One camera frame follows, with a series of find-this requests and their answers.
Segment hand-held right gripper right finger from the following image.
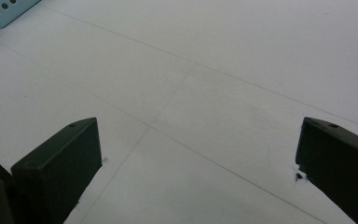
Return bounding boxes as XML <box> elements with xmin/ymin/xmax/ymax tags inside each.
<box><xmin>295</xmin><ymin>117</ymin><xmax>358</xmax><ymax>224</ymax></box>

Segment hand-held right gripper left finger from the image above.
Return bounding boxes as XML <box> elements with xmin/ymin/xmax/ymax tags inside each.
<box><xmin>10</xmin><ymin>117</ymin><xmax>103</xmax><ymax>224</ymax></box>

